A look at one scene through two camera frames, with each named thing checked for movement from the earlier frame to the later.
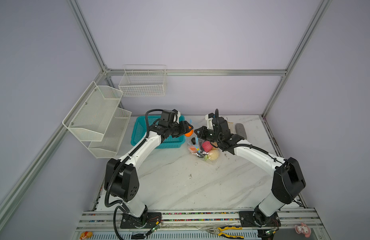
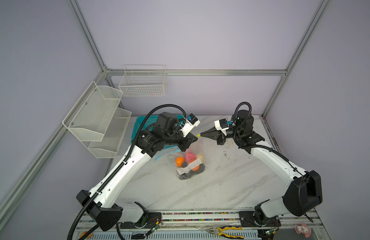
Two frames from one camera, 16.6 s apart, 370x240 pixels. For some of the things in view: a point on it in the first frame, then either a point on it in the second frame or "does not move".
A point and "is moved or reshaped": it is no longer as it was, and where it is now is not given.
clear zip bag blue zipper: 202,148 -> 188,163
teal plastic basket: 138,130 does not move
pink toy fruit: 207,146 -> 190,157
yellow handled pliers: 217,230 does not move
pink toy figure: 303,228 does not move
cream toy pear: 213,155 -> 199,156
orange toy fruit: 190,133 is moved or reshaped
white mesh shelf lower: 112,136 does not move
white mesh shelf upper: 89,118 does not move
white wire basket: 143,80 does not move
